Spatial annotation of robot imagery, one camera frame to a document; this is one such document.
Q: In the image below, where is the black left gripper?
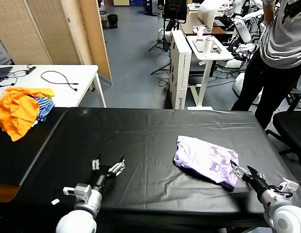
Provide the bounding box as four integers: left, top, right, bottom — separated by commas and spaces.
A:
90, 155, 126, 193

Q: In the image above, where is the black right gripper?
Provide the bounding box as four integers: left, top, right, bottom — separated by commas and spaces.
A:
229, 159, 270, 195

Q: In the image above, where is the lavender printed t-shirt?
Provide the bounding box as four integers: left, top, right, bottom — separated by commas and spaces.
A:
173, 135, 240, 191

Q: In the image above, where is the black plastic table cover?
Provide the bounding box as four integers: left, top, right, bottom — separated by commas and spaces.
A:
18, 107, 301, 226

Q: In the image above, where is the black office chair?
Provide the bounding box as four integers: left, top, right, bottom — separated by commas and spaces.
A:
265, 87, 301, 187

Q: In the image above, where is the white table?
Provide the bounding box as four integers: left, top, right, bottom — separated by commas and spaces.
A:
0, 64, 107, 108

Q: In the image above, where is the blue striped garment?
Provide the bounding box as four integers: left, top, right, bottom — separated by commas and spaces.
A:
31, 97, 55, 123

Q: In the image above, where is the person in grey shirt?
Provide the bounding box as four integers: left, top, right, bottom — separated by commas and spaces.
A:
230, 0, 301, 129

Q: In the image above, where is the black topped wooden side table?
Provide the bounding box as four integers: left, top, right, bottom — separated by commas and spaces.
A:
0, 107, 68, 202

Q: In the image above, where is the orange garment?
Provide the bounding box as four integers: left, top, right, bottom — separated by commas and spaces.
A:
0, 86, 55, 142

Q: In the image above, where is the tall white cardboard box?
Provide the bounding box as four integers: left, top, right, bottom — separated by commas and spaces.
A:
168, 29, 192, 110

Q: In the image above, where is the white standing desk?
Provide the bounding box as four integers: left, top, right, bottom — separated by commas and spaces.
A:
185, 34, 234, 111

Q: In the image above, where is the white bottle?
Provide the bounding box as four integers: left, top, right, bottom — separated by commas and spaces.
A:
201, 34, 214, 57

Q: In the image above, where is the grey tablet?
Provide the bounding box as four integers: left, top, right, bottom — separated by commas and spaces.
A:
191, 38, 222, 53

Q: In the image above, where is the dark laptop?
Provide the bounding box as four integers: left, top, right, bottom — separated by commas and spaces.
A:
0, 66, 13, 83

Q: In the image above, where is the white humanoid robot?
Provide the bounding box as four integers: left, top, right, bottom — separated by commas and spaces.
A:
223, 0, 267, 68

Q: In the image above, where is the white round device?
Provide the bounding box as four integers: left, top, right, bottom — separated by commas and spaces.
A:
157, 28, 172, 41

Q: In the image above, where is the black trash bin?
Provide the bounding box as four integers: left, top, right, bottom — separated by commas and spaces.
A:
106, 13, 118, 29

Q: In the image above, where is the wooden partition screen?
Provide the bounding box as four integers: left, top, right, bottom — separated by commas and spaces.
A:
0, 0, 113, 85

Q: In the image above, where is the white headset on stand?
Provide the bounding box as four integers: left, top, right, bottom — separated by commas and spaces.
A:
193, 24, 212, 39

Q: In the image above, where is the brown desk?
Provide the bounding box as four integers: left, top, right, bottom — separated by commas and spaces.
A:
179, 12, 235, 35

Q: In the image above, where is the white curved sheet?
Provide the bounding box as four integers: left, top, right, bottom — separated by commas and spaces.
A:
198, 0, 228, 31

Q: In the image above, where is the black panel on tripod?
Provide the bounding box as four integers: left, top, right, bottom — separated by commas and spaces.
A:
148, 0, 188, 76

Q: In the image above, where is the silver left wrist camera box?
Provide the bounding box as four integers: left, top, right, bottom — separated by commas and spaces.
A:
63, 183, 92, 202

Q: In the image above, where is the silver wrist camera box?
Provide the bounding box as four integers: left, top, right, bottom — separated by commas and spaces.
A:
278, 178, 300, 195
63, 183, 92, 202

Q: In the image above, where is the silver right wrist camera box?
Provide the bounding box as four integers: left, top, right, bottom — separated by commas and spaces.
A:
278, 178, 300, 195

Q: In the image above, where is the black looped cable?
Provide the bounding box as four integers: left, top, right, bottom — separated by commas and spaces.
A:
40, 70, 79, 92

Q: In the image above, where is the thin black cable with adapter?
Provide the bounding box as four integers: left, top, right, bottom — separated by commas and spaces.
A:
0, 64, 36, 89

